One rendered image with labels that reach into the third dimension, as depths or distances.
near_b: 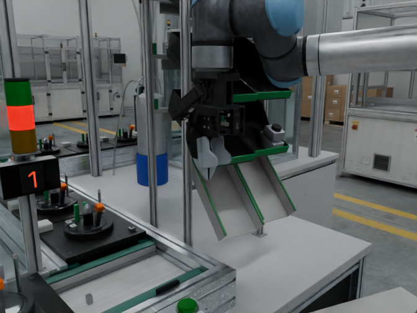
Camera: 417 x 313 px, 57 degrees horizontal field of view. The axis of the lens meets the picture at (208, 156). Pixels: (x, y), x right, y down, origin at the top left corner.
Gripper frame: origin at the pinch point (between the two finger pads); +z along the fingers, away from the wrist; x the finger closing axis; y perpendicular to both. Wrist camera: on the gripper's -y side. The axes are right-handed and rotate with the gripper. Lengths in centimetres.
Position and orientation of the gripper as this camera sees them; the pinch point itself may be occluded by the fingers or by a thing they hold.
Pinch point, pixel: (205, 172)
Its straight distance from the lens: 76.5
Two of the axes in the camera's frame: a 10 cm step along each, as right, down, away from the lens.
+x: 7.3, -1.6, 6.6
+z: 0.0, 9.7, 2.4
